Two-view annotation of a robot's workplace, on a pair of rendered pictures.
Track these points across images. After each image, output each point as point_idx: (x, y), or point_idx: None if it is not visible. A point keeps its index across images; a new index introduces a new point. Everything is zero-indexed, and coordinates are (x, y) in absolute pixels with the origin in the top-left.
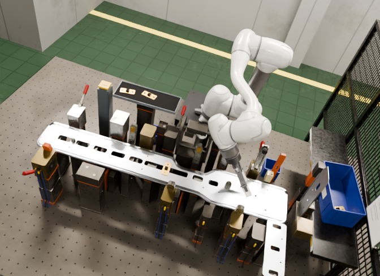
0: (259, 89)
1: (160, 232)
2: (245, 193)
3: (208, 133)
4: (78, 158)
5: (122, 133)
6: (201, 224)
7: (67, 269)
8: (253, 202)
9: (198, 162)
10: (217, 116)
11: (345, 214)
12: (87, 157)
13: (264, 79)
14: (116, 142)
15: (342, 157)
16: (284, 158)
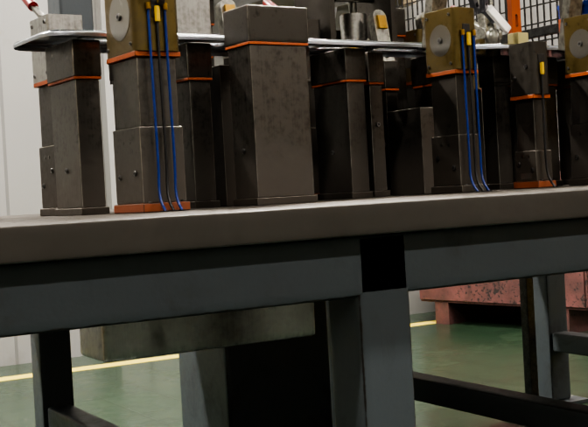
0: (335, 8)
1: (476, 171)
2: None
3: None
4: (189, 38)
5: (210, 30)
6: (538, 80)
7: (434, 197)
8: (556, 50)
9: (392, 59)
10: None
11: None
12: (207, 34)
13: None
14: (213, 48)
15: None
16: None
